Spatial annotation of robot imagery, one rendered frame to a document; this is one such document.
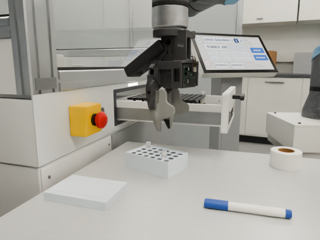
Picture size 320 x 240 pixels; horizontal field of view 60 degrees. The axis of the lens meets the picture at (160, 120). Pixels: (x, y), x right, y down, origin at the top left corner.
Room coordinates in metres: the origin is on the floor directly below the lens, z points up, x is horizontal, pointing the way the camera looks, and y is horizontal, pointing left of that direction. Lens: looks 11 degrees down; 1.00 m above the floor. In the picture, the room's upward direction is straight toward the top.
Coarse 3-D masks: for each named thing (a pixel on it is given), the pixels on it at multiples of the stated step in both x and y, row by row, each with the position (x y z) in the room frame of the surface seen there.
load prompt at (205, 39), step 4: (204, 36) 1.75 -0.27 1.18; (204, 40) 1.73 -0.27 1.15; (208, 40) 1.74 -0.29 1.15; (212, 40) 1.75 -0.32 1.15; (216, 40) 1.76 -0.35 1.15; (220, 40) 1.77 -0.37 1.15; (224, 40) 1.78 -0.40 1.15; (228, 40) 1.79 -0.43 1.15; (232, 40) 1.80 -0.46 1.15; (236, 40) 1.81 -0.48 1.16; (240, 40) 1.83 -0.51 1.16
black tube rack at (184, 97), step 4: (132, 96) 0.92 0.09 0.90; (136, 96) 0.92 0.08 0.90; (140, 96) 0.93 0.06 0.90; (144, 96) 0.92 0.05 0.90; (180, 96) 0.92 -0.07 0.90; (184, 96) 0.92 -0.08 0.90; (188, 96) 0.93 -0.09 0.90; (192, 96) 0.92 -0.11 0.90; (196, 96) 0.92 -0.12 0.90; (184, 100) 0.82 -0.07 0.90; (188, 100) 0.82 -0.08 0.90
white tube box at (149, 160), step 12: (132, 156) 0.62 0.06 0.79; (144, 156) 0.60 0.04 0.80; (156, 156) 0.61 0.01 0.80; (168, 156) 0.61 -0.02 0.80; (180, 156) 0.60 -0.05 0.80; (132, 168) 0.62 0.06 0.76; (144, 168) 0.60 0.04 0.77; (156, 168) 0.58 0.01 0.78; (168, 168) 0.56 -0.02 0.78; (180, 168) 0.60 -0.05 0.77
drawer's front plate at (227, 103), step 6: (228, 90) 0.82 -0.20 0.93; (234, 90) 0.95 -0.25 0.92; (222, 96) 0.73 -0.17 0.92; (228, 96) 0.73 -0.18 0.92; (222, 102) 0.73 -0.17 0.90; (228, 102) 0.73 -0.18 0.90; (222, 108) 0.73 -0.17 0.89; (228, 108) 0.73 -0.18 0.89; (234, 108) 1.00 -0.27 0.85; (222, 114) 0.73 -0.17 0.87; (228, 114) 0.74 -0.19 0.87; (222, 120) 0.73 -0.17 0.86; (228, 120) 0.75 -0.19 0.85; (222, 126) 0.73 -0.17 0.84; (228, 126) 0.76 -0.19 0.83; (222, 132) 0.73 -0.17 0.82
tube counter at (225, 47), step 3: (222, 45) 1.75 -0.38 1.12; (225, 45) 1.75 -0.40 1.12; (228, 45) 1.76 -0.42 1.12; (231, 45) 1.77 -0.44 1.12; (234, 45) 1.78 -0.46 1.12; (237, 45) 1.79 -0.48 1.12; (240, 45) 1.79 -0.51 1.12; (243, 45) 1.80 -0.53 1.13; (222, 48) 1.73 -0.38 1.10; (225, 48) 1.74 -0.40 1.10; (228, 48) 1.74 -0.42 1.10; (231, 48) 1.75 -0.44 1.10; (234, 48) 1.76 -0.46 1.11; (237, 48) 1.77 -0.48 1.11; (240, 48) 1.78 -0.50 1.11; (243, 48) 1.78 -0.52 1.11; (246, 48) 1.79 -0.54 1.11
